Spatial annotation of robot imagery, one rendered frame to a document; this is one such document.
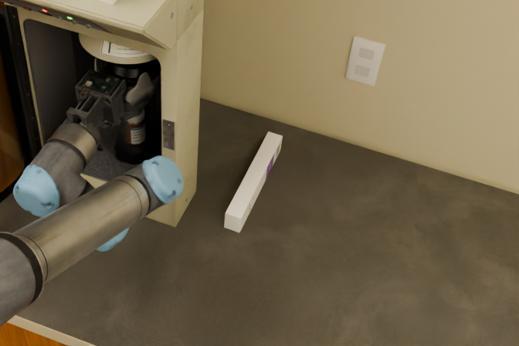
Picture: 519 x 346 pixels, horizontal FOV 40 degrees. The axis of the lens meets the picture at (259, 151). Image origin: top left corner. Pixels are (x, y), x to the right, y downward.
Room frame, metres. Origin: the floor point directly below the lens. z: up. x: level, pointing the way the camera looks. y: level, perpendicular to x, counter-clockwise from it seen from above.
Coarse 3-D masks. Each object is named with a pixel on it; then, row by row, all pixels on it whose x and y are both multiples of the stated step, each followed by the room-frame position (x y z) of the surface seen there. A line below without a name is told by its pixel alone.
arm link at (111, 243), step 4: (88, 184) 0.76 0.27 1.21; (84, 188) 0.75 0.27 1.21; (88, 188) 0.75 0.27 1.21; (92, 188) 0.76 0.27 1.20; (84, 192) 0.74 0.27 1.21; (128, 228) 0.74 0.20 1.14; (120, 232) 0.72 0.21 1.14; (124, 232) 0.73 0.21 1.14; (116, 236) 0.71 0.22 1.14; (120, 236) 0.72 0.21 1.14; (112, 240) 0.71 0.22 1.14; (116, 240) 0.71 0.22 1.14; (120, 240) 0.72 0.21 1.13; (104, 244) 0.70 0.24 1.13; (108, 244) 0.70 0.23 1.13; (112, 244) 0.71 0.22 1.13; (100, 248) 0.70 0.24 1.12; (104, 248) 0.70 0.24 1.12; (108, 248) 0.70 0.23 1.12
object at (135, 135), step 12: (156, 60) 1.06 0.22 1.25; (108, 72) 1.01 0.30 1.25; (156, 72) 1.03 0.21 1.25; (156, 96) 1.04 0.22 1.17; (144, 108) 1.01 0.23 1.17; (156, 108) 1.04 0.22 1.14; (132, 120) 1.00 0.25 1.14; (144, 120) 1.01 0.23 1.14; (156, 120) 1.04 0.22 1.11; (120, 132) 1.00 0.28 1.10; (132, 132) 1.00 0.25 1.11; (144, 132) 1.01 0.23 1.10; (156, 132) 1.04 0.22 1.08; (120, 144) 1.00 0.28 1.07; (132, 144) 1.00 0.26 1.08; (144, 144) 1.01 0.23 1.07
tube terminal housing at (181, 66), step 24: (192, 0) 0.97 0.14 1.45; (72, 24) 0.95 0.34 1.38; (192, 24) 0.97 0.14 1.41; (144, 48) 0.92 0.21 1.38; (192, 48) 0.97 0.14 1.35; (168, 72) 0.91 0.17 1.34; (192, 72) 0.97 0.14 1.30; (168, 96) 0.91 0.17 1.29; (192, 96) 0.98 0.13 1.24; (192, 120) 0.98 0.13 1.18; (192, 144) 0.99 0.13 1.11; (192, 168) 0.99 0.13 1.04; (192, 192) 0.99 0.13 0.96; (168, 216) 0.91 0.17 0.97
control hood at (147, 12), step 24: (0, 0) 0.95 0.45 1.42; (24, 0) 0.85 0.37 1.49; (48, 0) 0.84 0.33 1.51; (72, 0) 0.84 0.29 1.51; (96, 0) 0.85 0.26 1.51; (120, 0) 0.86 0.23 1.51; (144, 0) 0.87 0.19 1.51; (168, 0) 0.88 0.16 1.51; (96, 24) 0.86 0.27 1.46; (120, 24) 0.81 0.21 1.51; (144, 24) 0.81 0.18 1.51; (168, 24) 0.88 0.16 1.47; (168, 48) 0.88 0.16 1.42
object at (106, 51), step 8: (80, 40) 1.00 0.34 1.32; (88, 40) 0.98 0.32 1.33; (96, 40) 0.97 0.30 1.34; (88, 48) 0.98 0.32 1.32; (96, 48) 0.97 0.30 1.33; (104, 48) 0.96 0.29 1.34; (112, 48) 0.96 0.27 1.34; (120, 48) 0.96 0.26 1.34; (128, 48) 0.96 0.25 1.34; (96, 56) 0.96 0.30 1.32; (104, 56) 0.96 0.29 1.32; (112, 56) 0.96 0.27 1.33; (120, 56) 0.96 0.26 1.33; (128, 56) 0.96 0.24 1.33; (136, 56) 0.96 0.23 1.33; (144, 56) 0.97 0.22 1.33; (152, 56) 0.97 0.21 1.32
